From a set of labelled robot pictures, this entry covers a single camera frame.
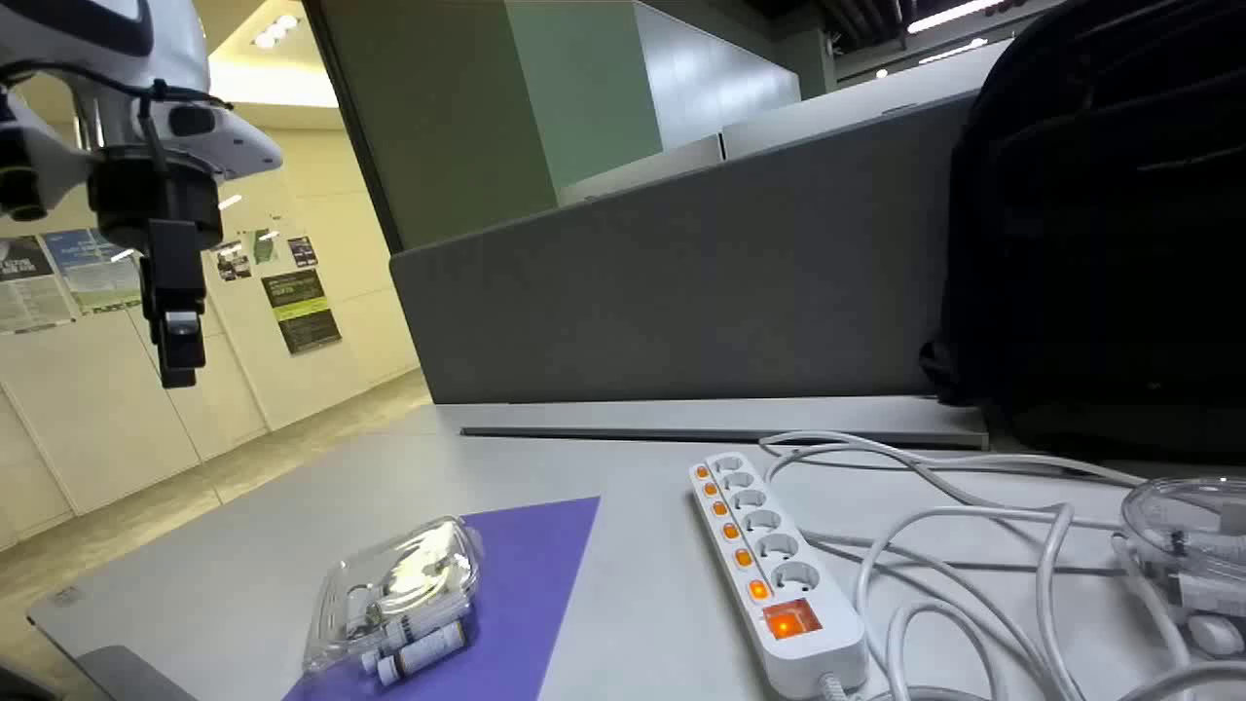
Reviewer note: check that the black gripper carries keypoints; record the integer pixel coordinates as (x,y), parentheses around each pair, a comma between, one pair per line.
(169,211)

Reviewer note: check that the grey desk partition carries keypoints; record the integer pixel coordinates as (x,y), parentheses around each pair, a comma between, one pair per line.
(788,272)

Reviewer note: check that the purple paper sheet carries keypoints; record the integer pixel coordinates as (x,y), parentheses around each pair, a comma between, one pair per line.
(531,557)

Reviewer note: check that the clear plastic bag right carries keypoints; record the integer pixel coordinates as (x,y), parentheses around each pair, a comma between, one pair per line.
(1189,542)

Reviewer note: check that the black backpack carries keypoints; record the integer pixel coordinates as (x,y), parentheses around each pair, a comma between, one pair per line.
(1097,244)

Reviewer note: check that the white power strip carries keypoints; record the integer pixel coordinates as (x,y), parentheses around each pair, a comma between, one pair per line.
(799,626)

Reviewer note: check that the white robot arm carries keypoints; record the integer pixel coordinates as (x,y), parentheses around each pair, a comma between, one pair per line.
(114,95)

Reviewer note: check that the clear bag of adapters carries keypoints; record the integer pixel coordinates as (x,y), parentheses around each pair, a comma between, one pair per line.
(398,605)

